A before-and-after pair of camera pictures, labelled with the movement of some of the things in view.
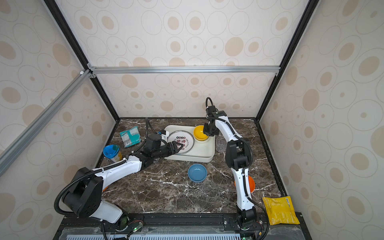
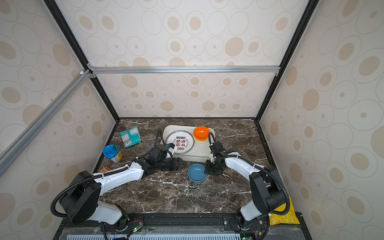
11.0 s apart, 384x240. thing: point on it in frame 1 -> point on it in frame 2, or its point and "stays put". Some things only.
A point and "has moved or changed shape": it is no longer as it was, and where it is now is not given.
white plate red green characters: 184,137 stays put
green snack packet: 130,137 stays put
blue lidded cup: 111,151 stays put
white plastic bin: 203,151 stays put
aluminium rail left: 20,143 stays put
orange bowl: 251,183 has moved or changed shape
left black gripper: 175,150 -> 178,166
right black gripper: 207,131 -> 208,171
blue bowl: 197,172 stays put
